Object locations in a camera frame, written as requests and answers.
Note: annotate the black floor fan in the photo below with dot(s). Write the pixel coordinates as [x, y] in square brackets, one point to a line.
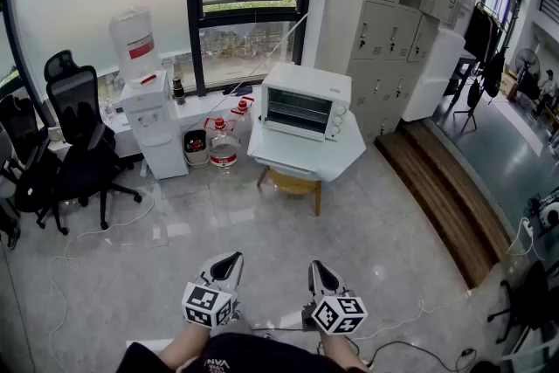
[527, 65]

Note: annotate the black window frame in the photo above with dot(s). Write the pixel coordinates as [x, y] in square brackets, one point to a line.
[194, 35]

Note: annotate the grey metal locker cabinet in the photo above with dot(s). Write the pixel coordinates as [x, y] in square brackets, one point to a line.
[384, 26]

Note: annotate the white oven door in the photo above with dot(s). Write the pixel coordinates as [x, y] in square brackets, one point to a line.
[288, 144]

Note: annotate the white trash bin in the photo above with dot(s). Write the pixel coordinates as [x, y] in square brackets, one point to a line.
[196, 148]

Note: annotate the person's black shirt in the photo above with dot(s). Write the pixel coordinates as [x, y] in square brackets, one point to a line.
[253, 356]

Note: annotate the large water bottle red label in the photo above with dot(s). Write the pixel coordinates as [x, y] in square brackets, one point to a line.
[133, 39]

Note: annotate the black tripod stand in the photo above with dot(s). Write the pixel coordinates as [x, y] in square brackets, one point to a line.
[468, 111]

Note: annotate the person's right forearm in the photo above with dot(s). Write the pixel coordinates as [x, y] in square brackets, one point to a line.
[338, 349]

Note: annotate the black thermos bottle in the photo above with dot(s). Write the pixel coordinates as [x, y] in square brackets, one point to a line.
[178, 91]

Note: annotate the wooden step platform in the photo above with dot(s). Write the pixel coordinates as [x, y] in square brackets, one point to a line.
[441, 196]

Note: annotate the white water dispenser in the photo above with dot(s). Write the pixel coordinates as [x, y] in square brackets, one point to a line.
[153, 131]

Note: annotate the white rectangular cabinet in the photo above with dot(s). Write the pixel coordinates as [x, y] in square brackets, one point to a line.
[432, 74]

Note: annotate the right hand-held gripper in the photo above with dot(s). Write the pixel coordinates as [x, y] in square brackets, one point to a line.
[340, 314]

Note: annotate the black swivel chair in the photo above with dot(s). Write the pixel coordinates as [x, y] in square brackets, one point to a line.
[535, 301]

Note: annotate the white toaster oven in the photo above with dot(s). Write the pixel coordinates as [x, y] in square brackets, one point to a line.
[305, 78]

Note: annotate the black mesh office chair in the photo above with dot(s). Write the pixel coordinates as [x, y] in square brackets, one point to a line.
[83, 135]
[22, 144]

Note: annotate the black pouch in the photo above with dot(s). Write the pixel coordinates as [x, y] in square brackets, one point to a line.
[238, 90]

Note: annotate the person's left forearm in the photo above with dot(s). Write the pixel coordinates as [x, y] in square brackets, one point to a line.
[188, 345]

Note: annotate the wooden stool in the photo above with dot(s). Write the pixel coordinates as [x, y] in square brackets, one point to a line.
[297, 185]

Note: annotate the white power strip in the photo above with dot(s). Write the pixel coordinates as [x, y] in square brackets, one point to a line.
[527, 227]

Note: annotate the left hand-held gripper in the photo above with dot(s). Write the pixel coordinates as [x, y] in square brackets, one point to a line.
[205, 303]

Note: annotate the white small table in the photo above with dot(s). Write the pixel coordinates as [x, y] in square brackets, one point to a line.
[342, 153]

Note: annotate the black side table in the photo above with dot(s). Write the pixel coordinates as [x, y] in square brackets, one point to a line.
[463, 63]

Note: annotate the clear water jug red label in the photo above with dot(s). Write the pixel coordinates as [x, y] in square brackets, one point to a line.
[223, 146]

